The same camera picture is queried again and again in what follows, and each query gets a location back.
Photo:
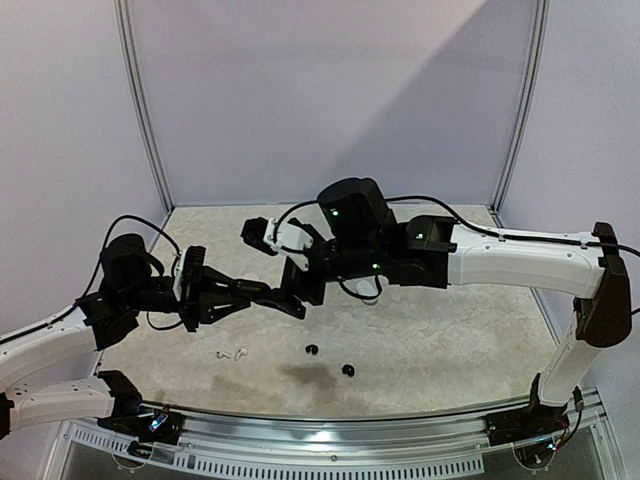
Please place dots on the metal corner post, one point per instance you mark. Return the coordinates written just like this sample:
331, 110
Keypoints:
525, 100
136, 85

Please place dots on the left metal corner post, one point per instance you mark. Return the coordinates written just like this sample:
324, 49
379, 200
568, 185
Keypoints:
136, 85

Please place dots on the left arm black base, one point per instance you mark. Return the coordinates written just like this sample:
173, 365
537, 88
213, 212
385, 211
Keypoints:
147, 425

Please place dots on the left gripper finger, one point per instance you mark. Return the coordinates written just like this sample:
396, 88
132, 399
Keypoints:
214, 282
217, 312

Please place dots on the black oval charging case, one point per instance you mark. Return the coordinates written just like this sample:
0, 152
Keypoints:
253, 291

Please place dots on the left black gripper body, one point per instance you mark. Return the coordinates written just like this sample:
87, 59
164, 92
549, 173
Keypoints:
189, 316

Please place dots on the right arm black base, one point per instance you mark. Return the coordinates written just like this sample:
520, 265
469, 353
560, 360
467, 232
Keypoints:
524, 423

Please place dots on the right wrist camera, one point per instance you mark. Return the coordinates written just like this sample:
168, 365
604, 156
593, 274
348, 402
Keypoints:
285, 239

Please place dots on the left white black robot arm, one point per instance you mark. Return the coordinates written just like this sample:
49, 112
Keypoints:
133, 282

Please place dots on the right metal corner post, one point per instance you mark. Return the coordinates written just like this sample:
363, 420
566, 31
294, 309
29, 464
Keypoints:
525, 100

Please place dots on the aluminium front rail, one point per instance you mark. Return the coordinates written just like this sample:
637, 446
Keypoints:
452, 445

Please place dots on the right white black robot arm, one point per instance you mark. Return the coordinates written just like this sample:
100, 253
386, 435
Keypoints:
442, 251

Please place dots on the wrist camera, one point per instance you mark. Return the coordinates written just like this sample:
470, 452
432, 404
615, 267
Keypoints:
188, 276
285, 239

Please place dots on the black earbud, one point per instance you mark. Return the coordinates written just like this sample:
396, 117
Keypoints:
312, 349
348, 370

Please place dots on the white earbud charging case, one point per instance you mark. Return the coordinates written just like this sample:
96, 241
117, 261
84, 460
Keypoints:
367, 290

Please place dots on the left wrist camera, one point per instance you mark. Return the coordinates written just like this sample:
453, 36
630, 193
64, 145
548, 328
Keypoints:
188, 276

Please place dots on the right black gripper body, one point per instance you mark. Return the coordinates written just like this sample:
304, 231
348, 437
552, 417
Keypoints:
292, 282

